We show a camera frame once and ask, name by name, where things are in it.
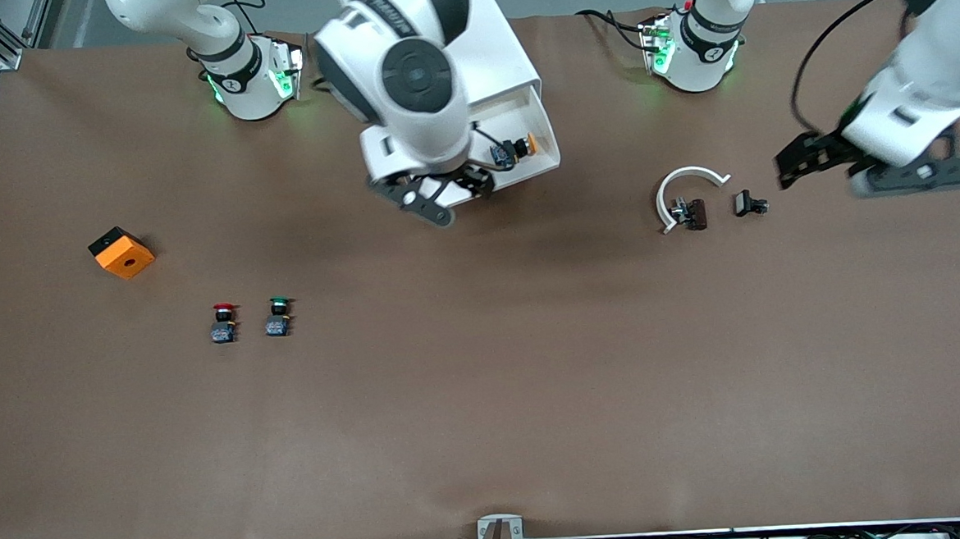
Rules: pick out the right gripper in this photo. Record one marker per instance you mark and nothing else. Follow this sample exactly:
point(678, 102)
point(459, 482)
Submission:
point(473, 179)

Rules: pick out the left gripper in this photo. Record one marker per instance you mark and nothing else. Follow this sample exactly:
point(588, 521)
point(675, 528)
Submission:
point(822, 153)

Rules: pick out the yellow push button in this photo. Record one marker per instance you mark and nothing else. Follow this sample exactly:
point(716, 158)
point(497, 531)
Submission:
point(515, 150)

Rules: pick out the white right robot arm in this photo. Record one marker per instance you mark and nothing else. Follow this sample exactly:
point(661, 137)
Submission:
point(412, 76)

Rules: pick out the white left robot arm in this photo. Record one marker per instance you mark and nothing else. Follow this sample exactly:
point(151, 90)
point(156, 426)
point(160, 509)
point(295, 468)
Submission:
point(945, 56)

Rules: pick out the green push button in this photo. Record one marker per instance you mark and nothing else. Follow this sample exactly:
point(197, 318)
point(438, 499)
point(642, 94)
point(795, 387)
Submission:
point(277, 325)

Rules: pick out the red push button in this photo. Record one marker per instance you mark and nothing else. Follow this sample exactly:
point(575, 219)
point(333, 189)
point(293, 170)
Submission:
point(224, 332)

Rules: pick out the small black component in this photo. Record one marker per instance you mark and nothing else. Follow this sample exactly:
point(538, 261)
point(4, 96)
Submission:
point(746, 204)

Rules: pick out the small brown component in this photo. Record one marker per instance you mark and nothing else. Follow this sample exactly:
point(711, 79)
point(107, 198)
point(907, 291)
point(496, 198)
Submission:
point(695, 215)

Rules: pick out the silver connector box green light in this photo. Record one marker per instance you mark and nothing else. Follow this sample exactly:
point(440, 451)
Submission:
point(656, 47)
point(287, 70)

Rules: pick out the brown table cover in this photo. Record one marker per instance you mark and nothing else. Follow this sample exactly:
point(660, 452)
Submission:
point(486, 384)

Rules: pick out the orange box with hole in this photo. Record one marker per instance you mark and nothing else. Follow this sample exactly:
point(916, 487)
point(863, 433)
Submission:
point(126, 259)

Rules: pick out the grey metal bracket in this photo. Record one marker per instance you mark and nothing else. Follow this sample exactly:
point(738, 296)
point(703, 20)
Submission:
point(500, 518)

